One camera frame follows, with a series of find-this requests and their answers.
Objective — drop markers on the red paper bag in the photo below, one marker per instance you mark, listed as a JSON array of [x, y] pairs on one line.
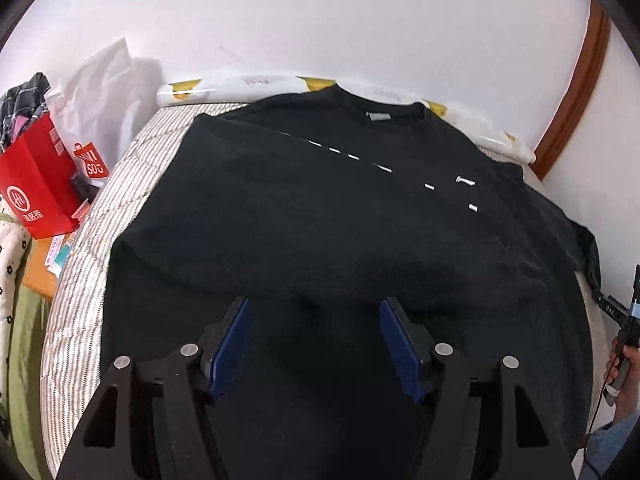
[[37, 185]]

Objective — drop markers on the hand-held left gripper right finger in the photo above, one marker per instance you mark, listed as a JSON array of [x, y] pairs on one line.
[[400, 350]]

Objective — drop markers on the wooden door frame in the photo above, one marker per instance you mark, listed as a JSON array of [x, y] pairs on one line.
[[575, 90]]

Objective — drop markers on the wooden nightstand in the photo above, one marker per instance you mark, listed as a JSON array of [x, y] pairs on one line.
[[40, 270]]

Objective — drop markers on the striped quilted mattress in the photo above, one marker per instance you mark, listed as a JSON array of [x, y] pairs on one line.
[[85, 280]]

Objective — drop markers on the white floral cloth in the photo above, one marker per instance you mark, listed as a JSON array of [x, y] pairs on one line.
[[11, 265]]

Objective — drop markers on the teal white packet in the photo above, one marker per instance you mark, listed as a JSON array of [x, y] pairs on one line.
[[59, 255]]

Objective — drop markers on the white plastic bag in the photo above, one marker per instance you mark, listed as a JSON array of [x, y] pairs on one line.
[[100, 105]]

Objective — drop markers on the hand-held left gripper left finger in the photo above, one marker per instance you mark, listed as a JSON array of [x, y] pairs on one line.
[[231, 347]]

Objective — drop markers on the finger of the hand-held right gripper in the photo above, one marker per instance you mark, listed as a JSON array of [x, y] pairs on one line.
[[610, 305]]

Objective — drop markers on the person's right forearm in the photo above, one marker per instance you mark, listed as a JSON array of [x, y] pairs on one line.
[[627, 402]]

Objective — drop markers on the person's right hand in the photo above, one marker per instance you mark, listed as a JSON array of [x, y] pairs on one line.
[[614, 357]]

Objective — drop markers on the black sweatshirt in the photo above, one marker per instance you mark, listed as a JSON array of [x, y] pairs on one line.
[[320, 220]]

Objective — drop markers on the white and yellow pillow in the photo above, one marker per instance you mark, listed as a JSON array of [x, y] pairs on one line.
[[225, 86]]

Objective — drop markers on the pink cloth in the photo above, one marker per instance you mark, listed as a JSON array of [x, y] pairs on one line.
[[22, 126]]

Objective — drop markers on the plaid cloth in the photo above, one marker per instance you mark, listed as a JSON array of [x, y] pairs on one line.
[[22, 97]]

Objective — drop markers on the person's blue jeans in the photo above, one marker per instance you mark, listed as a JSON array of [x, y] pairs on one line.
[[612, 452]]

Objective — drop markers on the green cloth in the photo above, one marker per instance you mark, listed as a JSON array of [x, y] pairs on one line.
[[27, 360]]

